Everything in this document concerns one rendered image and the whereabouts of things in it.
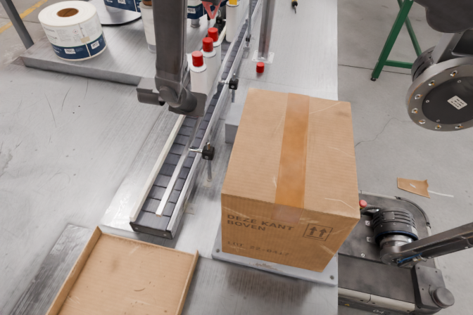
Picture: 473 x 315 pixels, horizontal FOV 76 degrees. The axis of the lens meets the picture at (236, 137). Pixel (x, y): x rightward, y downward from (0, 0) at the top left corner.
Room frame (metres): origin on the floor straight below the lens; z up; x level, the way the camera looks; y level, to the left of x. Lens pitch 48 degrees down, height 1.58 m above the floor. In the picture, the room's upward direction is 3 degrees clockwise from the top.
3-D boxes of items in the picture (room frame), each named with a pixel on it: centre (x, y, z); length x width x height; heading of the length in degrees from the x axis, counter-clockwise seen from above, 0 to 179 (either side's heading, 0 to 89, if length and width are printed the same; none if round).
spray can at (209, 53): (0.84, 0.10, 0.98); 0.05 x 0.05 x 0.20
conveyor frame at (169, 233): (1.13, 0.05, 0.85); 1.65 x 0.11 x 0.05; 169
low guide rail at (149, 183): (0.86, 0.14, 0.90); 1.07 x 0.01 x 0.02; 169
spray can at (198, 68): (0.76, 0.12, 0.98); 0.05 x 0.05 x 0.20
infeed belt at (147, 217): (1.13, 0.05, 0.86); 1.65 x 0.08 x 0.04; 169
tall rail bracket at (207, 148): (0.50, 0.09, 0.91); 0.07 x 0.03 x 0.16; 79
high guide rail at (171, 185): (0.84, 0.07, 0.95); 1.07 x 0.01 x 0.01; 169
